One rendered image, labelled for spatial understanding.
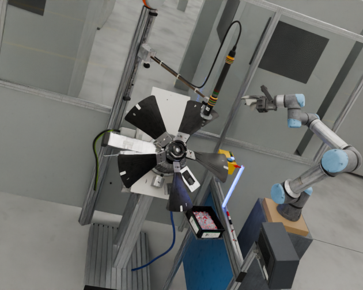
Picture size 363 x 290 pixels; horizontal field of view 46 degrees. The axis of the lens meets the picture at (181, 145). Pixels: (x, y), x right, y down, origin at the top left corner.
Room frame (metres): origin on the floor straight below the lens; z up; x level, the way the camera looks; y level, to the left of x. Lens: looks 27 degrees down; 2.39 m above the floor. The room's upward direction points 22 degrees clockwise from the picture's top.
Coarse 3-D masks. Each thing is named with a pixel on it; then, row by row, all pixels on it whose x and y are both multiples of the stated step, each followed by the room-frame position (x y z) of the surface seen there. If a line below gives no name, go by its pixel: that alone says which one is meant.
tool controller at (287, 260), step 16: (272, 224) 1.79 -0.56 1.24; (272, 240) 1.68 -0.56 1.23; (288, 240) 1.70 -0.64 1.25; (256, 256) 1.72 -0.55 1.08; (272, 256) 1.60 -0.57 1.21; (288, 256) 1.59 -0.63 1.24; (272, 272) 1.57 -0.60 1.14; (288, 272) 1.58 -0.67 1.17; (272, 288) 1.57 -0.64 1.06; (288, 288) 1.59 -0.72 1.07
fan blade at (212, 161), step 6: (198, 156) 2.27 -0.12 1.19; (204, 156) 2.31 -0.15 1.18; (210, 156) 2.34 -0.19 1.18; (216, 156) 2.37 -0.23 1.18; (222, 156) 2.39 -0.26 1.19; (204, 162) 2.24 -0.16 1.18; (210, 162) 2.27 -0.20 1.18; (216, 162) 2.31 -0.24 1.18; (222, 162) 2.34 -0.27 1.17; (210, 168) 2.23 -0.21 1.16; (216, 168) 2.26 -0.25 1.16; (222, 168) 2.30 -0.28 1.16; (216, 174) 2.22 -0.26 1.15; (222, 174) 2.25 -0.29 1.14; (222, 180) 2.22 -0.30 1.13
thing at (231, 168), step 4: (220, 152) 2.67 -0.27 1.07; (224, 152) 2.68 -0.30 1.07; (228, 152) 2.71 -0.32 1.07; (228, 156) 2.66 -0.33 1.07; (228, 164) 2.57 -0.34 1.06; (232, 164) 2.58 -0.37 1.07; (236, 164) 2.59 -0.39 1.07; (228, 168) 2.57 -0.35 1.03; (232, 168) 2.58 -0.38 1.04; (228, 172) 2.58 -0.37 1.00; (232, 172) 2.58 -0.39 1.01
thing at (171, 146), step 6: (168, 144) 2.19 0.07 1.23; (174, 144) 2.20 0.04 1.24; (180, 144) 2.21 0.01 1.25; (162, 150) 2.24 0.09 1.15; (168, 150) 2.16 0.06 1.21; (174, 150) 2.18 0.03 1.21; (180, 150) 2.20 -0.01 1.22; (186, 150) 2.20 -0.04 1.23; (168, 156) 2.17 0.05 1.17; (174, 156) 2.16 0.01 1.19; (180, 156) 2.18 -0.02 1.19; (168, 162) 2.22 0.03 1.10
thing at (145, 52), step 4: (144, 44) 2.67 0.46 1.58; (140, 48) 2.64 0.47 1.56; (144, 48) 2.62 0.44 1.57; (148, 48) 2.64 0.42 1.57; (140, 52) 2.63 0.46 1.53; (144, 52) 2.61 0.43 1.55; (148, 52) 2.59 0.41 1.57; (152, 52) 2.61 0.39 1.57; (156, 52) 2.64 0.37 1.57; (140, 56) 2.62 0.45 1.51; (144, 56) 2.60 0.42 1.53; (148, 56) 2.60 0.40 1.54; (144, 60) 2.59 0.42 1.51; (148, 60) 2.60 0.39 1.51; (152, 60) 2.63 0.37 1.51
